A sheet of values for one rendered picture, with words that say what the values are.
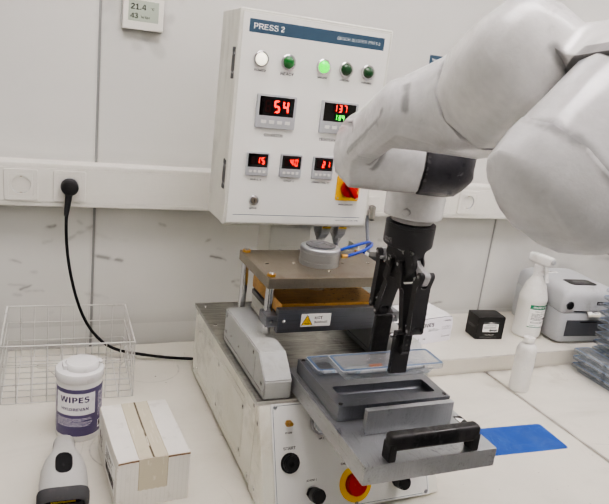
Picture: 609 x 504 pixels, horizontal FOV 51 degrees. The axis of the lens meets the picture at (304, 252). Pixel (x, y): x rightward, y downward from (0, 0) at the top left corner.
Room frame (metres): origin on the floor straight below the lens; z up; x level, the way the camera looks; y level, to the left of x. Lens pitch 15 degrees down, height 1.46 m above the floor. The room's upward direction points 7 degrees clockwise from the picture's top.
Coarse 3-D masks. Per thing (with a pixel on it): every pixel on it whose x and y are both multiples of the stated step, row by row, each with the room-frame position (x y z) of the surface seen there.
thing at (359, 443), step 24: (312, 408) 0.91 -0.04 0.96; (384, 408) 0.84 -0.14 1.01; (408, 408) 0.85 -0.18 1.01; (432, 408) 0.87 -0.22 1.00; (336, 432) 0.83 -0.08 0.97; (360, 432) 0.83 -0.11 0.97; (384, 432) 0.84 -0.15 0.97; (360, 456) 0.77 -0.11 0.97; (408, 456) 0.78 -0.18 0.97; (432, 456) 0.79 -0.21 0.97; (456, 456) 0.81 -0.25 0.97; (480, 456) 0.82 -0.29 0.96; (360, 480) 0.75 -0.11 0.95; (384, 480) 0.76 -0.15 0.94
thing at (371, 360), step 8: (368, 352) 0.95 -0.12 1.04; (376, 352) 0.96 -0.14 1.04; (384, 352) 0.96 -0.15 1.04; (416, 352) 0.98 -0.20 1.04; (424, 352) 0.98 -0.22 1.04; (336, 360) 0.91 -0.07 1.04; (344, 360) 0.91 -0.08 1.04; (352, 360) 0.92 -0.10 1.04; (360, 360) 0.92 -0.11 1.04; (368, 360) 0.92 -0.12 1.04; (376, 360) 0.93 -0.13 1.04; (384, 360) 0.93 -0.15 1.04; (408, 360) 0.94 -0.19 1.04; (416, 360) 0.95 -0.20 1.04; (424, 360) 0.95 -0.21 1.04; (432, 360) 0.95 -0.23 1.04; (440, 360) 0.96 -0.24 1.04; (344, 368) 0.89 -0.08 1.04; (352, 368) 0.89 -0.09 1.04; (360, 368) 0.89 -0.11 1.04; (368, 368) 0.90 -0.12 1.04; (376, 368) 0.90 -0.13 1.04
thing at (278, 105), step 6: (264, 102) 1.27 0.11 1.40; (270, 102) 1.28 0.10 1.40; (276, 102) 1.28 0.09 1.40; (282, 102) 1.29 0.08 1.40; (288, 102) 1.30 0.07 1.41; (264, 108) 1.28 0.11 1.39; (270, 108) 1.28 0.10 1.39; (276, 108) 1.29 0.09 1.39; (282, 108) 1.29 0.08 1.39; (288, 108) 1.30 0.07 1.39; (276, 114) 1.29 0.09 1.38; (282, 114) 1.29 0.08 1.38; (288, 114) 1.30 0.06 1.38
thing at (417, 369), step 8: (328, 360) 0.92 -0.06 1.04; (336, 368) 0.89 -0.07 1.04; (384, 368) 0.92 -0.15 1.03; (408, 368) 0.92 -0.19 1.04; (416, 368) 0.93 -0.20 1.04; (424, 368) 0.93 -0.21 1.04; (432, 368) 0.94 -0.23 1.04; (344, 376) 0.88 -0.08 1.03; (352, 376) 0.89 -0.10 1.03; (360, 376) 0.90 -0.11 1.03; (368, 376) 0.91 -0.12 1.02; (376, 376) 0.91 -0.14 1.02; (384, 376) 0.92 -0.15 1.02
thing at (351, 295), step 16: (256, 288) 1.22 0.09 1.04; (304, 288) 1.19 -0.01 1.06; (320, 288) 1.19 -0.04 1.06; (336, 288) 1.21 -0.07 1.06; (352, 288) 1.23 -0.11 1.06; (288, 304) 1.09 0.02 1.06; (304, 304) 1.10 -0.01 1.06; (320, 304) 1.12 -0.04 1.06; (336, 304) 1.13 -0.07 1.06; (352, 304) 1.14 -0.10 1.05
